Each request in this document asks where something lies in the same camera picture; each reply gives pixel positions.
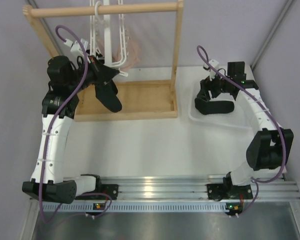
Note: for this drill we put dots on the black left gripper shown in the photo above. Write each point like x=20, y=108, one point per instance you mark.
x=102, y=73

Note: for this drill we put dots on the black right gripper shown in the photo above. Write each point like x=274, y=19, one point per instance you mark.
x=206, y=85

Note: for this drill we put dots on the white plastic clip hanger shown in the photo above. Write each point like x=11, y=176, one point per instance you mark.
x=100, y=41

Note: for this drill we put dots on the pink sock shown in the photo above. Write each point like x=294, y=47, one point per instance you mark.
x=133, y=55

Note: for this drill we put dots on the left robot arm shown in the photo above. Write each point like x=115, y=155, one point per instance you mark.
x=47, y=182

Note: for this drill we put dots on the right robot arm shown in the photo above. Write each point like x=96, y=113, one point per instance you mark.
x=271, y=144

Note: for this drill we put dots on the white plastic basket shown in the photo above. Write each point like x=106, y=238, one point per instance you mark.
x=235, y=120

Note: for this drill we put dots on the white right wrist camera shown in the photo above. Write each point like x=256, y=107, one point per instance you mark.
x=215, y=64

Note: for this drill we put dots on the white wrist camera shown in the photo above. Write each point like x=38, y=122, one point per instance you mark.
x=215, y=64
x=75, y=47

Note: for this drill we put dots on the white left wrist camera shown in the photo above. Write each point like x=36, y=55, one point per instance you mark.
x=75, y=47

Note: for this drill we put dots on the wooden drying rack frame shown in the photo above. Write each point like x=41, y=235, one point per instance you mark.
x=151, y=99

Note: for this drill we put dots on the aluminium mounting rail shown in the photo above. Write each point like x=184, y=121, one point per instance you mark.
x=176, y=195

